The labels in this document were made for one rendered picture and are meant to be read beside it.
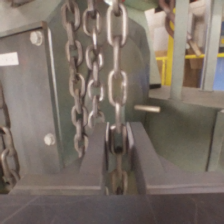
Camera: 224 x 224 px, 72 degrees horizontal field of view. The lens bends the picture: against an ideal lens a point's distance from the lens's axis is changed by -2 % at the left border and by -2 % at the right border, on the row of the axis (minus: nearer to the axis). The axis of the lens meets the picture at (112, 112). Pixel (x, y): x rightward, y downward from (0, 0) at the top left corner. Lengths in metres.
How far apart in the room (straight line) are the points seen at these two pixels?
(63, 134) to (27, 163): 0.12
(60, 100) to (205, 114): 0.48
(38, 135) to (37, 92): 0.07
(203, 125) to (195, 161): 0.14
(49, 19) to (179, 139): 0.57
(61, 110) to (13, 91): 0.10
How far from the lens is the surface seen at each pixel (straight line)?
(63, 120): 0.24
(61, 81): 0.23
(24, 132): 0.31
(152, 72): 0.96
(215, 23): 0.96
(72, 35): 0.18
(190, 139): 0.64
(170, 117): 0.65
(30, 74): 0.25
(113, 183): 0.17
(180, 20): 0.64
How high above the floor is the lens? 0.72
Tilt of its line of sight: 15 degrees down
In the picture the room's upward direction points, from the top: 1 degrees counter-clockwise
